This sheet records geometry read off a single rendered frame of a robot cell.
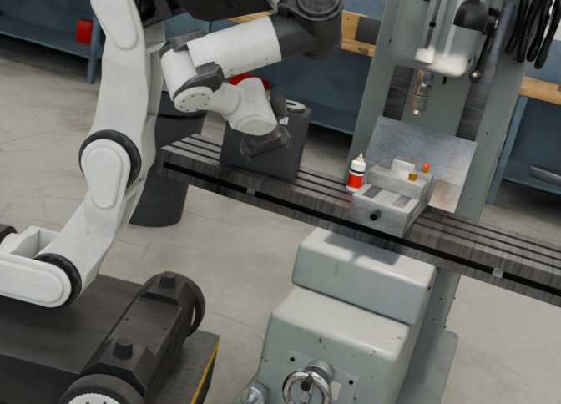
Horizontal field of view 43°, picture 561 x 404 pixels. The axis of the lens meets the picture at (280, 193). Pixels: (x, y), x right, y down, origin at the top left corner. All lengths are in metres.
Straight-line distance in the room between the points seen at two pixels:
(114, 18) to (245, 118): 0.34
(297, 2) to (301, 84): 5.12
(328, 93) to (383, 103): 4.08
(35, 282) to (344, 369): 0.76
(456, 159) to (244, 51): 1.09
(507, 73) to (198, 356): 1.24
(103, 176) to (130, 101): 0.18
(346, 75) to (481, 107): 4.11
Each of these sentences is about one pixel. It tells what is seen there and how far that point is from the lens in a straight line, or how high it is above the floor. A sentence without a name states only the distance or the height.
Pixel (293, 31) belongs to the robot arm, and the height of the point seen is 1.39.
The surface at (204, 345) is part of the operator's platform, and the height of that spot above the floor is 0.40.
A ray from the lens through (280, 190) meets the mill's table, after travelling 1.96.
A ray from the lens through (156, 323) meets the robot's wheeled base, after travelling 1.86.
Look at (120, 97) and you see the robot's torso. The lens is 1.61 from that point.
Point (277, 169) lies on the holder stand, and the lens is 2.02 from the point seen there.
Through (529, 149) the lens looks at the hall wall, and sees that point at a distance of 6.20.
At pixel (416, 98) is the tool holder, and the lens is 1.91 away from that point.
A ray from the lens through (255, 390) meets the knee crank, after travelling 1.80.
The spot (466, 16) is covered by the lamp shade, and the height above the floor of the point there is 1.47.
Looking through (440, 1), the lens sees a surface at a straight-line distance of 1.77.
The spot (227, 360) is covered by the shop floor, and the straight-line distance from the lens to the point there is 2.83.
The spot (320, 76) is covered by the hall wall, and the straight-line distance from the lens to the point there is 6.40.
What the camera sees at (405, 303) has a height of 0.77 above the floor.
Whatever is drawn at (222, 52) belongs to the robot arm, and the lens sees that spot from 1.36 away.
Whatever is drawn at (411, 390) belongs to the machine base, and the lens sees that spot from 2.58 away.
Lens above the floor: 1.57
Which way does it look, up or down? 20 degrees down
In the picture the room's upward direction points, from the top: 12 degrees clockwise
